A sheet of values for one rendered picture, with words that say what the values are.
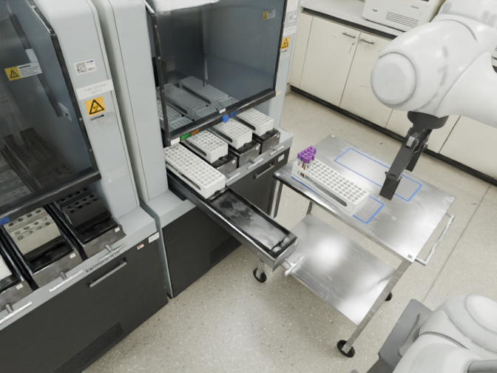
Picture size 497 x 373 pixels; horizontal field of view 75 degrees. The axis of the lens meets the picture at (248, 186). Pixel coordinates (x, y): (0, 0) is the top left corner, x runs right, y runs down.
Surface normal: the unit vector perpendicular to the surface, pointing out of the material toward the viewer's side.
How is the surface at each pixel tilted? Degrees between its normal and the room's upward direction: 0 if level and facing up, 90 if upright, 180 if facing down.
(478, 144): 90
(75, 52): 90
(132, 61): 90
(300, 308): 0
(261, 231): 0
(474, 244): 0
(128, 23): 90
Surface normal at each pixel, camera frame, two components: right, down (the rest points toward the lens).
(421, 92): 0.04, 0.64
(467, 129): -0.68, 0.46
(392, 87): -0.84, 0.33
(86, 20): 0.73, 0.51
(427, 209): 0.07, -0.73
